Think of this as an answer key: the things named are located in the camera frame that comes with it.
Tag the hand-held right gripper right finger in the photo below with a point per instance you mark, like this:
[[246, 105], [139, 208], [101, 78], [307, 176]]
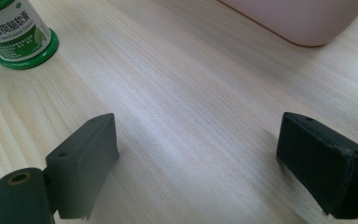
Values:
[[323, 165]]

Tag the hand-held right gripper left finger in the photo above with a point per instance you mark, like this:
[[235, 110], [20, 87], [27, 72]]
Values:
[[84, 161]]

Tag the green and white ointment bottle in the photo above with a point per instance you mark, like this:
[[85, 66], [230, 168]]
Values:
[[15, 34]]

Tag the pink storage box with lid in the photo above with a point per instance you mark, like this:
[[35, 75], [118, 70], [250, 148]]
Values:
[[292, 18]]

